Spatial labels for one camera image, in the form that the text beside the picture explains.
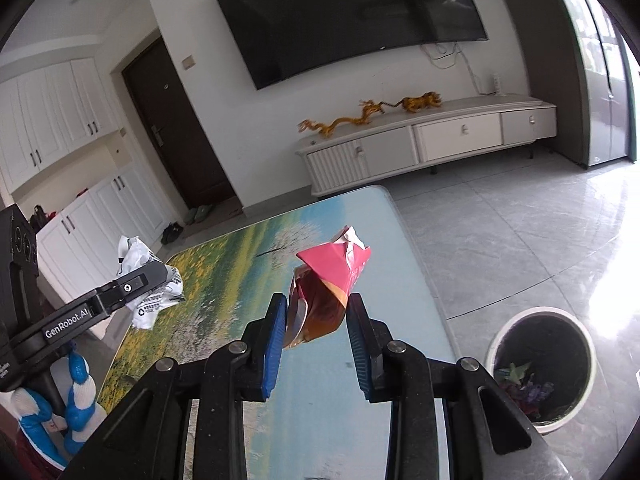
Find grey slippers by door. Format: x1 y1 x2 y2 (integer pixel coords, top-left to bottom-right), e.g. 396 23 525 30
183 204 215 226

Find red pink snack wrapper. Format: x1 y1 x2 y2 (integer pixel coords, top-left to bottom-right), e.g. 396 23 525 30
283 226 371 349

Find black shoes by door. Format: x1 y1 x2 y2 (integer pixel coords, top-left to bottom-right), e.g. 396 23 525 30
160 222 183 246

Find grey double door refrigerator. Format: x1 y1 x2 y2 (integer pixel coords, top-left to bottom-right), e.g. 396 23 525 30
484 0 640 172

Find white power strip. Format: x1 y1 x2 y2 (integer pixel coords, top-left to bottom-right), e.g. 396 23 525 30
492 73 506 96

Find large black wall television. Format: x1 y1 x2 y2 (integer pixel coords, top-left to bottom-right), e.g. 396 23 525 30
217 0 488 89

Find golden dragon figurine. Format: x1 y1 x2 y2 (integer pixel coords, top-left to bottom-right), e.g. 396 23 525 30
297 100 384 139

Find landscape printed table mat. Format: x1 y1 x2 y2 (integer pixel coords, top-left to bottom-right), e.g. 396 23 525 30
99 186 454 479

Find white round trash bin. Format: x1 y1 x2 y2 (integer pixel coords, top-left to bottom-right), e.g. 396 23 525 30
485 307 597 434

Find white tv cabinet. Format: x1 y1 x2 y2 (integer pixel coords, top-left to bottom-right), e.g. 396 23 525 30
296 94 556 196

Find white wall cupboards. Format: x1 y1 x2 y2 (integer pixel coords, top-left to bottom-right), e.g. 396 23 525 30
1 58 174 301

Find blue white gloved hand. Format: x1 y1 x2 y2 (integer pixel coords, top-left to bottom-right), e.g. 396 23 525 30
0 343 109 476

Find golden tiger figurine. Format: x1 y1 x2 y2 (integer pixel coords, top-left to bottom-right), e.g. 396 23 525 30
383 91 442 114

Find dark brown entrance door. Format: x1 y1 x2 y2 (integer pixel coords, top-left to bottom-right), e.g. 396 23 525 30
122 38 235 208

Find tv cables on wall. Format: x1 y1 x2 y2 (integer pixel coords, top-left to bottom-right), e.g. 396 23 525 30
418 41 497 97

